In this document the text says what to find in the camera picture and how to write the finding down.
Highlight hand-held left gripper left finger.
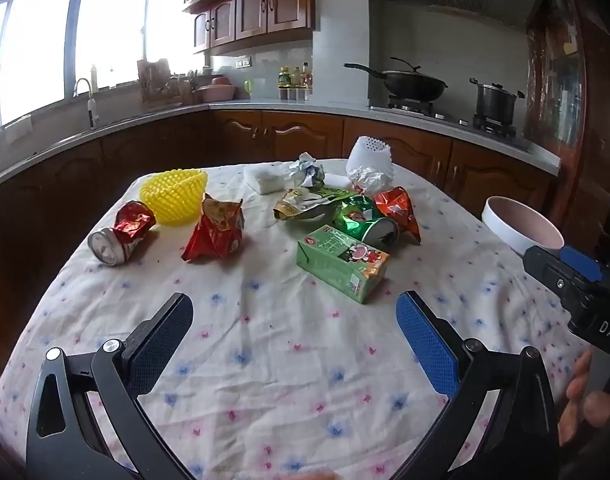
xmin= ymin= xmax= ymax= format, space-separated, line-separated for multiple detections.
xmin=25 ymin=292 xmax=196 ymax=480

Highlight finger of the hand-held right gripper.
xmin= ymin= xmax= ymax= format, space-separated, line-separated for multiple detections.
xmin=523 ymin=246 xmax=593 ymax=318
xmin=559 ymin=245 xmax=610 ymax=285

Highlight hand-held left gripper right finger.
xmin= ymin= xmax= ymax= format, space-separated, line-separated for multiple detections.
xmin=390 ymin=290 xmax=560 ymax=480

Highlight white pink bowl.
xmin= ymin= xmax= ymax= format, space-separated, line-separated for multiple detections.
xmin=481 ymin=196 xmax=566 ymax=256

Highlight green spouted drink pouch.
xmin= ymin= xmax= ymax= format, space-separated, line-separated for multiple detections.
xmin=274 ymin=186 xmax=356 ymax=221

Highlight white foam block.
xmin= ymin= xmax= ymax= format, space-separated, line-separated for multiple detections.
xmin=243 ymin=164 xmax=296 ymax=195

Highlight person's right hand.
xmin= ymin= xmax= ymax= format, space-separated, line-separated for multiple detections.
xmin=557 ymin=349 xmax=610 ymax=447

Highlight crushed red can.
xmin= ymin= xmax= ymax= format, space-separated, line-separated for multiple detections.
xmin=88 ymin=200 xmax=157 ymax=265

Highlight green juice carton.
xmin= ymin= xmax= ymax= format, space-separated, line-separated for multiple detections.
xmin=296 ymin=224 xmax=390 ymax=305

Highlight red snack bag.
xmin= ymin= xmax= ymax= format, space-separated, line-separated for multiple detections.
xmin=181 ymin=193 xmax=244 ymax=262

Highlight orange snack wrapper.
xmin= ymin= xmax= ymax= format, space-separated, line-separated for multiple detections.
xmin=374 ymin=186 xmax=422 ymax=245

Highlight yellow foam fruit net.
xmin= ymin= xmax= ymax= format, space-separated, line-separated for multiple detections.
xmin=140 ymin=169 xmax=209 ymax=225

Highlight crumpled white paper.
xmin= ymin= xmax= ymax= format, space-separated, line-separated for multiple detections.
xmin=346 ymin=167 xmax=396 ymax=196

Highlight steel cooking pot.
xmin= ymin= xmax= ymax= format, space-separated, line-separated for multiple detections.
xmin=469 ymin=77 xmax=526 ymax=126

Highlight glass door cabinet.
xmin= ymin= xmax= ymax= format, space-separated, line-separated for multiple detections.
xmin=525 ymin=0 xmax=610 ymax=261

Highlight gas stove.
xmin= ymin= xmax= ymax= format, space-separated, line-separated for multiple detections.
xmin=370 ymin=95 xmax=533 ymax=153

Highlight white foam fruit net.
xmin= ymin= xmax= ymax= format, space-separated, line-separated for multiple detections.
xmin=346 ymin=136 xmax=393 ymax=176

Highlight crumpled foil paper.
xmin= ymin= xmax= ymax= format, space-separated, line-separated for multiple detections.
xmin=287 ymin=152 xmax=326 ymax=188

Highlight black wok with lid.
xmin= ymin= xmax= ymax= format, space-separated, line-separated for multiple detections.
xmin=344 ymin=57 xmax=448 ymax=102

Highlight wooden lower cabinets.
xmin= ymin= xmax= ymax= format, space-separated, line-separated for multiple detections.
xmin=0 ymin=109 xmax=558 ymax=241

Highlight wooden cabinets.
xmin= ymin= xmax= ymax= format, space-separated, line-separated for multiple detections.
xmin=177 ymin=0 xmax=316 ymax=55
xmin=0 ymin=109 xmax=558 ymax=241

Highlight kitchen faucet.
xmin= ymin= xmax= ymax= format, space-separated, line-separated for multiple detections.
xmin=74 ymin=78 xmax=100 ymax=131

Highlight pink basin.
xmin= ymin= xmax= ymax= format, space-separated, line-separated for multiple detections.
xmin=197 ymin=84 xmax=237 ymax=105

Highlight grey kitchen countertop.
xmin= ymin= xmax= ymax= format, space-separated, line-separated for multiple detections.
xmin=0 ymin=100 xmax=560 ymax=193

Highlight kitchen window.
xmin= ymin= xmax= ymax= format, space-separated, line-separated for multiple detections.
xmin=0 ymin=0 xmax=206 ymax=136

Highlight wooden upper cabinets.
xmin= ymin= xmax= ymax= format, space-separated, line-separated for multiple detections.
xmin=177 ymin=0 xmax=316 ymax=55

